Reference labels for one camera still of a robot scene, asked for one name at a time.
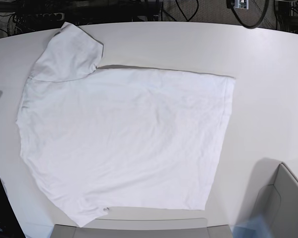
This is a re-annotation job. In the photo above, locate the white T-shirt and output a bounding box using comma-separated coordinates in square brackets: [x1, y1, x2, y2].
[16, 23, 235, 227]

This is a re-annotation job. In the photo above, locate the grey tray bottom edge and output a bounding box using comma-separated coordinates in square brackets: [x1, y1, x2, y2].
[51, 218, 233, 238]

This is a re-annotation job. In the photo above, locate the grey cardboard box right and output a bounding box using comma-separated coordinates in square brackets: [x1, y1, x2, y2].
[252, 161, 298, 238]

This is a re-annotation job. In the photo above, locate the blue blurry object bottom right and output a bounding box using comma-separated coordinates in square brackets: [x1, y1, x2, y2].
[232, 215, 273, 238]

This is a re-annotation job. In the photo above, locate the black looping cable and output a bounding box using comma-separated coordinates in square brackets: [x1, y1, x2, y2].
[228, 0, 270, 28]

